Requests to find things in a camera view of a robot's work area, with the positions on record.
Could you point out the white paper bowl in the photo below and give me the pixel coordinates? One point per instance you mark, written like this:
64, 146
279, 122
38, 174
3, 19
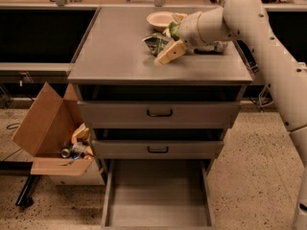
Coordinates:
160, 20

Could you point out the black table leg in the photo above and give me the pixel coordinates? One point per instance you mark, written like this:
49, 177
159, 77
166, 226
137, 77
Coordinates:
25, 198

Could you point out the grey bottom drawer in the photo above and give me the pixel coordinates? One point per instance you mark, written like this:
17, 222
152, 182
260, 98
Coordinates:
157, 195

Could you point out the green jalapeno chip bag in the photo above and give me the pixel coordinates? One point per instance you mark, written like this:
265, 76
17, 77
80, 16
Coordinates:
158, 41

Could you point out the silver can in box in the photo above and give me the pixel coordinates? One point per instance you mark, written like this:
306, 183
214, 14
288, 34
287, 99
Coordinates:
65, 153

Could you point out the grey drawer cabinet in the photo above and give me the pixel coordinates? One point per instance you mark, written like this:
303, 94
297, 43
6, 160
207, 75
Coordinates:
114, 54

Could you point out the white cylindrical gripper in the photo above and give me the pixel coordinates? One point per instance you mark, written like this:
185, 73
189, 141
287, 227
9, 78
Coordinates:
188, 29

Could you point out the grey top drawer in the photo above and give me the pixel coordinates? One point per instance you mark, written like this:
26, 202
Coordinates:
153, 106

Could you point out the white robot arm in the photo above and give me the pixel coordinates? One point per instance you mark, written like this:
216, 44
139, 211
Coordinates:
248, 20

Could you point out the grey middle drawer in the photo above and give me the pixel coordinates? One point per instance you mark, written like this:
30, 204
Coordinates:
121, 143

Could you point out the grey drawer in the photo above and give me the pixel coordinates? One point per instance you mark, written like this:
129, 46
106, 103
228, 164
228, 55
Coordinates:
121, 143
157, 195
153, 106

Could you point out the brown cardboard box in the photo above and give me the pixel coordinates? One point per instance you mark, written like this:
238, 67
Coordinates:
47, 128

